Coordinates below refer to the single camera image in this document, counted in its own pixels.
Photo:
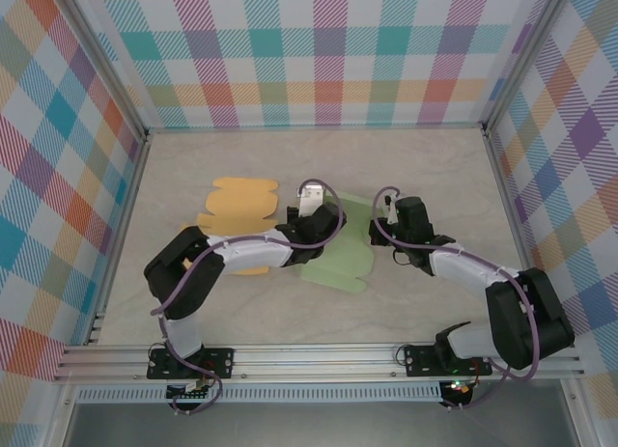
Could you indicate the aluminium side rail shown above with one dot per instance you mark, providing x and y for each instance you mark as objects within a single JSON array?
[
  {"x": 123, "y": 225},
  {"x": 516, "y": 215}
]

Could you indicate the green paper box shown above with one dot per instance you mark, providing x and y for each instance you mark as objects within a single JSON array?
[{"x": 343, "y": 268}]

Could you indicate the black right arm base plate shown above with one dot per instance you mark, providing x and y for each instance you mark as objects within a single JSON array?
[{"x": 420, "y": 360}]

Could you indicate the aluminium frame post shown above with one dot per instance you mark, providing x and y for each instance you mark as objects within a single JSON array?
[
  {"x": 526, "y": 56},
  {"x": 101, "y": 56}
]

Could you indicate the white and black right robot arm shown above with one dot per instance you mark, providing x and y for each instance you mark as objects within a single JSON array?
[{"x": 463, "y": 268}]

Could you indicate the grey metal panel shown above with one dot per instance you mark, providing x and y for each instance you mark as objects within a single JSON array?
[{"x": 314, "y": 425}]

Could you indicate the aluminium mounting rail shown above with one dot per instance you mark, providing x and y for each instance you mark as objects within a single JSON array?
[{"x": 314, "y": 360}]

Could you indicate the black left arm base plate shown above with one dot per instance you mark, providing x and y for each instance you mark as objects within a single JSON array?
[{"x": 219, "y": 362}]

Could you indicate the orange cloth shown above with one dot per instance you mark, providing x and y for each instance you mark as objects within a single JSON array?
[{"x": 241, "y": 205}]

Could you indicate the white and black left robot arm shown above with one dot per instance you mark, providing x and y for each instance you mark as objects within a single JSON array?
[{"x": 246, "y": 256}]

